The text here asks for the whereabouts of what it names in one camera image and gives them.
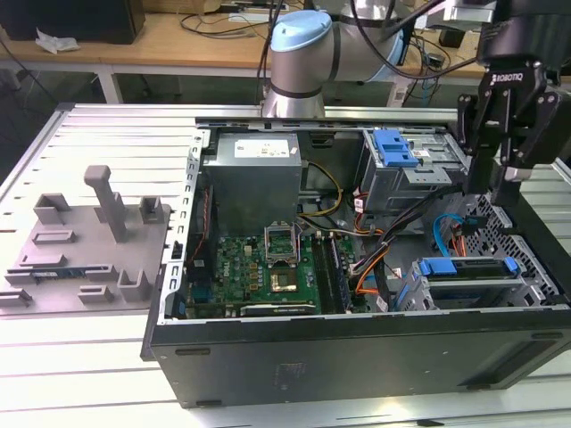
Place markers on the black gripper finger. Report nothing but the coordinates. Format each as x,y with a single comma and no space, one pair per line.
479,169
542,134

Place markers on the crumpled white paper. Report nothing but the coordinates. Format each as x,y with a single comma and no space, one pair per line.
55,42

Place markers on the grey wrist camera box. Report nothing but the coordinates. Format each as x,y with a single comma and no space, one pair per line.
468,13

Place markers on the green motherboard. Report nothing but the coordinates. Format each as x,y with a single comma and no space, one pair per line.
241,267

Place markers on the grey power supply unit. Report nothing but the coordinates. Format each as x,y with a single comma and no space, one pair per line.
250,191

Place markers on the black case fan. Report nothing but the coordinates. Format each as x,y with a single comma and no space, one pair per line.
201,232

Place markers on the wooden desk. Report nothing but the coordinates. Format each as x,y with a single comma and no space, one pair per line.
178,49

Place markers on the grey parts rack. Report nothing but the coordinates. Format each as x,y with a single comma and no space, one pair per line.
89,249

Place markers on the RAM stick with blue label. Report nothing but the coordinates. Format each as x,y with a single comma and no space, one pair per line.
58,273

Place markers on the large black box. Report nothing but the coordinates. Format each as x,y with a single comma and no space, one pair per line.
80,20

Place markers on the CPU socket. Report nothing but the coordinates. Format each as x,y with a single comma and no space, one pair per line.
284,281

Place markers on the blue plastic latch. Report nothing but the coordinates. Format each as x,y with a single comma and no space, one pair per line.
392,147

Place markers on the black PC case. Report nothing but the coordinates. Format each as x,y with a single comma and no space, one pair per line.
312,356

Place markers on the white label tag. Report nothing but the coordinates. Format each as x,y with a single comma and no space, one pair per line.
399,96

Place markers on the metal optical drive cage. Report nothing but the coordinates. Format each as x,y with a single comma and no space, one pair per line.
401,187

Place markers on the hard disk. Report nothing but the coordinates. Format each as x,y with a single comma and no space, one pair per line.
473,266

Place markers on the black graphics card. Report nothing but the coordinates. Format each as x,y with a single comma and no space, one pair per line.
276,310

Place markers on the black RAM stick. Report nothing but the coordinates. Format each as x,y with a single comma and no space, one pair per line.
338,272

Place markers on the metal disk bay cage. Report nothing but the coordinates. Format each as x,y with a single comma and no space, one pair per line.
490,296

